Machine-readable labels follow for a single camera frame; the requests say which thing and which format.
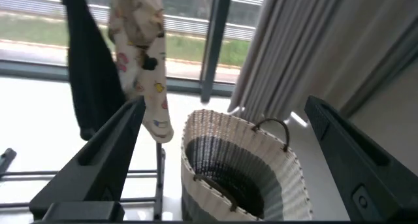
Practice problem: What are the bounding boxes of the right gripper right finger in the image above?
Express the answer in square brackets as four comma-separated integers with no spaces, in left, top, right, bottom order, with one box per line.
[303,95,418,223]

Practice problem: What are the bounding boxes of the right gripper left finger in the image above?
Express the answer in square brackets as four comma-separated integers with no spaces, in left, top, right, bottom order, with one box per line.
[28,95,147,222]

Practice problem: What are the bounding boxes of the black garment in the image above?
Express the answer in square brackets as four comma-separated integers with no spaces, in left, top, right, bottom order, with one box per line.
[55,0,129,142]

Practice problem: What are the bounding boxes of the cream printed garment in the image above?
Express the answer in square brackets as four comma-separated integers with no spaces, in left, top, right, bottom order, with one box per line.
[107,0,175,144]

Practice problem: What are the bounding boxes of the black clothes rack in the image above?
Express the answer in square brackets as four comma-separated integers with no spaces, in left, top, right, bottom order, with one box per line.
[0,142,167,221]

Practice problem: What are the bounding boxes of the white laundry basket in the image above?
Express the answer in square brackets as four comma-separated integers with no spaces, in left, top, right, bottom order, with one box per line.
[180,108,314,222]

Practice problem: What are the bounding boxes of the beige curtain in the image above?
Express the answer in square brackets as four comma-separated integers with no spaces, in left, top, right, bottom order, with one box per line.
[227,0,418,124]

